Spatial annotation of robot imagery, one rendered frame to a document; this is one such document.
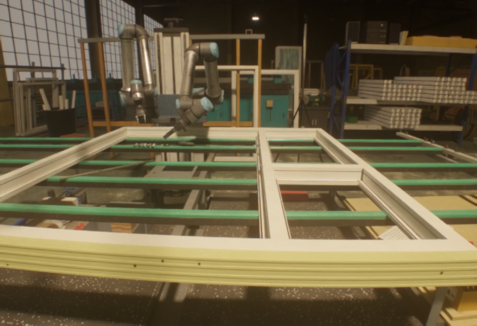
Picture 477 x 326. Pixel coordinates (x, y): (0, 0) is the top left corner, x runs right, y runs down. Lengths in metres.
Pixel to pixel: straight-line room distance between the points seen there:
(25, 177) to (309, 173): 1.19
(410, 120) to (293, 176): 4.90
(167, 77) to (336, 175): 2.13
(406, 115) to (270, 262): 5.39
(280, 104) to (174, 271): 5.08
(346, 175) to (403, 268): 0.59
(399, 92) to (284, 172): 4.88
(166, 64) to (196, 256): 2.46
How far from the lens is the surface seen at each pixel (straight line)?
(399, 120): 5.81
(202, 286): 1.04
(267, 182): 0.94
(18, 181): 1.36
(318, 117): 5.48
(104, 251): 0.66
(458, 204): 1.86
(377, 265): 0.65
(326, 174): 1.16
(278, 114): 5.56
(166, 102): 2.81
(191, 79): 1.96
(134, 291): 1.07
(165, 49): 2.90
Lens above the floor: 1.29
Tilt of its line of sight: 15 degrees down
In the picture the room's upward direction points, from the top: straight up
